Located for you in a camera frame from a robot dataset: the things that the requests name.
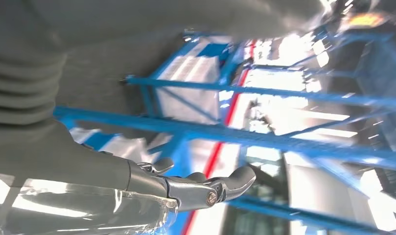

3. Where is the blue metal shelf rack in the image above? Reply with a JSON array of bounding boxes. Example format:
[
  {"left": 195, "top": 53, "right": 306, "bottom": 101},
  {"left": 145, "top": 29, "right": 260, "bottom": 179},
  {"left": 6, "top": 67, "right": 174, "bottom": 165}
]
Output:
[{"left": 53, "top": 30, "right": 396, "bottom": 235}]

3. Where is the white plastic crate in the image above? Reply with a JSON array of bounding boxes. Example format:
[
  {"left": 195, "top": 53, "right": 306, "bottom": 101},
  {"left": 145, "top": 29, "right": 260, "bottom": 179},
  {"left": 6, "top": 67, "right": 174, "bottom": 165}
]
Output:
[{"left": 155, "top": 35, "right": 223, "bottom": 125}]

